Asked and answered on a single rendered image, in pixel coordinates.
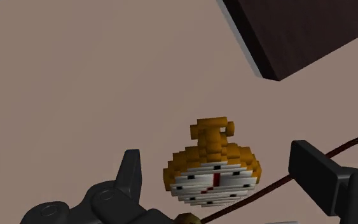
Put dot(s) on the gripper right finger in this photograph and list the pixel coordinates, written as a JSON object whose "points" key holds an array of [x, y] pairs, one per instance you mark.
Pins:
{"points": [[318, 173]]}

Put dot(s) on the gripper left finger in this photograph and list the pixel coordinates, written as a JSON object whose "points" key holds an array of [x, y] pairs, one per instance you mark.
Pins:
{"points": [[129, 186]]}

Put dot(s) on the gold pocket watch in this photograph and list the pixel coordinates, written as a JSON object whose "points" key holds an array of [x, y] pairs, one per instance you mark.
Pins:
{"points": [[212, 155]]}

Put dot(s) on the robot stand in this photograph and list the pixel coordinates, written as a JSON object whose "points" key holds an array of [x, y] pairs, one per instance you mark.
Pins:
{"points": [[305, 31]]}

